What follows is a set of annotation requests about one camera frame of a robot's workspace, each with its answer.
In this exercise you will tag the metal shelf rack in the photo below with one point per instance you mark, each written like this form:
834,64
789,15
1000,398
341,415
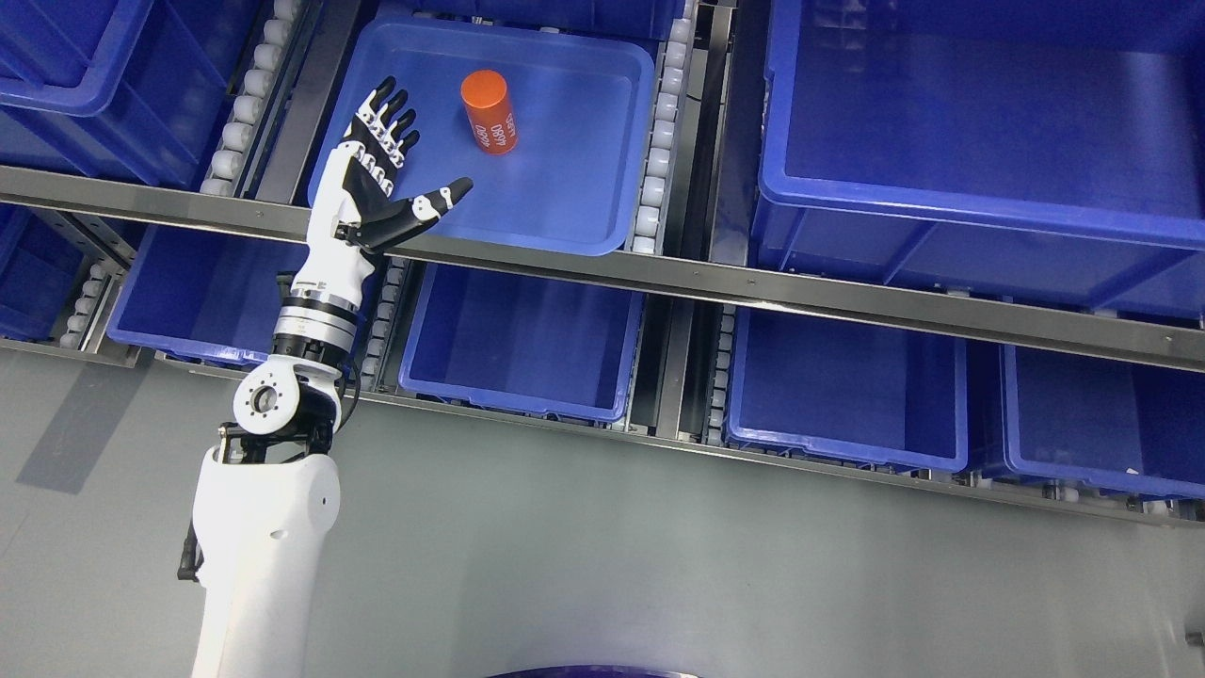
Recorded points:
692,283

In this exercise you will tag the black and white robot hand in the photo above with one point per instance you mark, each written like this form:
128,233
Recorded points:
355,217

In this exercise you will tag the blue bin far left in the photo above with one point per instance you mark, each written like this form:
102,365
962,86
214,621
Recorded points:
38,270

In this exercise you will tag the blue bin lower middle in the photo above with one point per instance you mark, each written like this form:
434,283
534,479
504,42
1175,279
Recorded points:
522,343

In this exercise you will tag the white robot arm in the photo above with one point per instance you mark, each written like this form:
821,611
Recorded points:
269,493

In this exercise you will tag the blue bin upper left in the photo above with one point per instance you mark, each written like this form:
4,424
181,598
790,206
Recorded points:
119,90

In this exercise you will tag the blue bin lower left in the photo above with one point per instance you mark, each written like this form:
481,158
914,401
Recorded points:
203,296

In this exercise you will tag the large blue bin upper right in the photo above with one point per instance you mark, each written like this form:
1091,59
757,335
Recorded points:
1049,152

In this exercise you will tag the shallow blue tray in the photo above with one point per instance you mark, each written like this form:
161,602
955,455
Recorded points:
582,111

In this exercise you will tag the orange cylindrical capacitor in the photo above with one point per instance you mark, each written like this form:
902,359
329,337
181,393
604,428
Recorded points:
485,98

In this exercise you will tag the blue bin far right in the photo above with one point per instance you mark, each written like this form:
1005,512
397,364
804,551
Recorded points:
1117,427

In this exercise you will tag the blue bin lower right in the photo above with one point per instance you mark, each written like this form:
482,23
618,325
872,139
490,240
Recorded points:
838,390

